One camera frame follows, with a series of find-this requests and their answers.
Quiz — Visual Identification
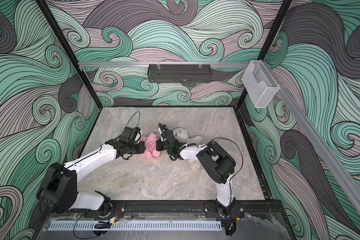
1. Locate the pink knitted bear sweater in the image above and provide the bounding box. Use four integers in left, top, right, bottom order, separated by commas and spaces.
140, 133, 160, 160

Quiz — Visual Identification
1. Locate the black perforated wall tray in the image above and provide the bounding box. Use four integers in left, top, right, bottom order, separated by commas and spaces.
148, 65, 212, 83

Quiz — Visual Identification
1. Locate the black enclosure corner post right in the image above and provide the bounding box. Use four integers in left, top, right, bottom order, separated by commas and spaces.
237, 1, 292, 109

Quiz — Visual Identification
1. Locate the aluminium rail right wall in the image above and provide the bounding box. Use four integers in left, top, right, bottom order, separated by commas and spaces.
263, 63, 360, 216

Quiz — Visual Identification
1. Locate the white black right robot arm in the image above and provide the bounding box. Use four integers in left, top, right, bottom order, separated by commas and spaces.
156, 123, 236, 215

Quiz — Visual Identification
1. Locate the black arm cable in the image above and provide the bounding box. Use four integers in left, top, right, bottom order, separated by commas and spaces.
124, 110, 141, 130
211, 137, 244, 181

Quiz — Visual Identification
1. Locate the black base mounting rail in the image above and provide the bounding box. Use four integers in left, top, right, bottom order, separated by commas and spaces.
43, 200, 284, 219

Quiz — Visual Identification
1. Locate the black enclosure corner post left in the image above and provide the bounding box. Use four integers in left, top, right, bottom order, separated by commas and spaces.
36, 0, 103, 110

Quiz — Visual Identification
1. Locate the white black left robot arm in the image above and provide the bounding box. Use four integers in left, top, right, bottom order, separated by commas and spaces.
37, 140, 146, 218

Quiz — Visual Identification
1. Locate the black enclosure corner post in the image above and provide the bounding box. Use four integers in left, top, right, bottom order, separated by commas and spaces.
237, 1, 292, 109
36, 0, 103, 110

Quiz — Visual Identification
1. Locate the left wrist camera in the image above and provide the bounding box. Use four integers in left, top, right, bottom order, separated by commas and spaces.
120, 127, 142, 144

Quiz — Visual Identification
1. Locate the white plush teddy bear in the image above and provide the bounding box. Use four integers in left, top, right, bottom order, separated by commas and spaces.
173, 128, 203, 144

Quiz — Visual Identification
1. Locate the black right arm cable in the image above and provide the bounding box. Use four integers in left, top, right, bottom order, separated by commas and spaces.
211, 137, 244, 181

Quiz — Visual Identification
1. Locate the aluminium rail wall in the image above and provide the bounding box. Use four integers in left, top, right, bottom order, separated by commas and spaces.
263, 63, 360, 216
78, 61, 249, 69

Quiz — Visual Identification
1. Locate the clear plastic wall bin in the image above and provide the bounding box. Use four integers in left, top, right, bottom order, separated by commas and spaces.
242, 60, 280, 109

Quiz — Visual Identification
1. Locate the white slotted cable duct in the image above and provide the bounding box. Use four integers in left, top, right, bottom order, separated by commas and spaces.
47, 221, 223, 232

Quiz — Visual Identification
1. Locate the aluminium rail back wall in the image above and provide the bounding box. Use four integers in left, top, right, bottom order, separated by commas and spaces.
78, 61, 249, 69

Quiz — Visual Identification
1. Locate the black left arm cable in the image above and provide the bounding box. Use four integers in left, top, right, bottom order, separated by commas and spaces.
124, 110, 141, 130

